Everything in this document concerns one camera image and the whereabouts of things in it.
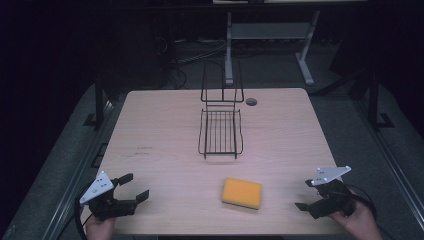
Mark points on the person's left hand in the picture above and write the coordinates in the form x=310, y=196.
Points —
x=99, y=230

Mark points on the yellow sponge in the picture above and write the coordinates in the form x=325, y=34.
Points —
x=242, y=192

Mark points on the person's right hand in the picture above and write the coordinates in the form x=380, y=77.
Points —
x=360, y=224

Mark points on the grey metal desk frame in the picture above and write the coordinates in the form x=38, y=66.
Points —
x=266, y=30

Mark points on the grey table grommet hole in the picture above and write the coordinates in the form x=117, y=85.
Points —
x=251, y=102

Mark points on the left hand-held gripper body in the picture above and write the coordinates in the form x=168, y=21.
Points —
x=106, y=206

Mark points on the black metal post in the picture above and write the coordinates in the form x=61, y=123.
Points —
x=374, y=100
x=99, y=100

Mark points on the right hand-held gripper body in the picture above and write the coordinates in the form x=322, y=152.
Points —
x=333, y=200

